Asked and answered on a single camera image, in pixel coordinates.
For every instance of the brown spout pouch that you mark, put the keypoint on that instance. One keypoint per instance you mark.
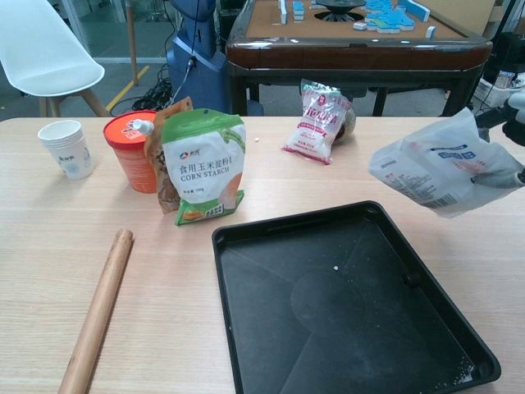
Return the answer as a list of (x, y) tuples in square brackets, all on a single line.
[(165, 193)]

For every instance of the black mahjong centre dome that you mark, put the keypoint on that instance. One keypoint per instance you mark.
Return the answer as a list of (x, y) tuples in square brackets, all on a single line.
[(338, 8)]

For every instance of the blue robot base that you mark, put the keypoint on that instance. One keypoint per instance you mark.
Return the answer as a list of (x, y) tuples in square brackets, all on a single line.
[(197, 82)]

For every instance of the white paper cup stack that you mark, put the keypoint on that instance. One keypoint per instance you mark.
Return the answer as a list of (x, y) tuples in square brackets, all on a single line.
[(69, 152)]

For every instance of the green white corn starch pouch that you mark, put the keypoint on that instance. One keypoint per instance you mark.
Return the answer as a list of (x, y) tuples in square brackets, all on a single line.
[(201, 172)]

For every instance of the red white sugar bag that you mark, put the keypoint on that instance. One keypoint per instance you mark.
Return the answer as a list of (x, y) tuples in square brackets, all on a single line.
[(311, 131)]

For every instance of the wooden rolling pin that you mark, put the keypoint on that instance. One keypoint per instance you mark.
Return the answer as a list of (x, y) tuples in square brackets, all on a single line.
[(98, 312)]

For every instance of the white chair with wooden legs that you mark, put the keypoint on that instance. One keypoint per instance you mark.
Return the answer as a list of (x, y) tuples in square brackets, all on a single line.
[(41, 53)]

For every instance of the dark wood mahjong table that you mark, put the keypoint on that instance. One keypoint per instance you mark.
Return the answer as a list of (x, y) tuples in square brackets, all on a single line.
[(348, 53)]

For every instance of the orange tub with lid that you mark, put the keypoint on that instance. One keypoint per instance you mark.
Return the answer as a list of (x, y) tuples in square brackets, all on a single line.
[(131, 164)]

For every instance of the black plastic tray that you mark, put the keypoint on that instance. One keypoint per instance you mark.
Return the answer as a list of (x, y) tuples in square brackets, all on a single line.
[(328, 320)]

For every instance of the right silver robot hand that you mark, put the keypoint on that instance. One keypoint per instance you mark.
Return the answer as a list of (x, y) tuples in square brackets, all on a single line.
[(517, 123)]

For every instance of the blue white mahjong tile stack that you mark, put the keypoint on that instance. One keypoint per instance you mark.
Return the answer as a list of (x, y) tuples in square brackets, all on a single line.
[(298, 10)]

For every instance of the blue mahjong tile pile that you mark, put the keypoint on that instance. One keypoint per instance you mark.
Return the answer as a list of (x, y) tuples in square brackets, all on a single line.
[(389, 16)]

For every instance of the white storage box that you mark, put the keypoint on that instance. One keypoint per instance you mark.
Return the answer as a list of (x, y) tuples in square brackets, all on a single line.
[(498, 86)]

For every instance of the clear white powder bag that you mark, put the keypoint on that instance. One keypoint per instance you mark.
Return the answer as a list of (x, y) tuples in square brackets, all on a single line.
[(430, 164)]

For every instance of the wooden pole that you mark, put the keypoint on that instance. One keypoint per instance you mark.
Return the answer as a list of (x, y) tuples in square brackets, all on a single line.
[(132, 41)]

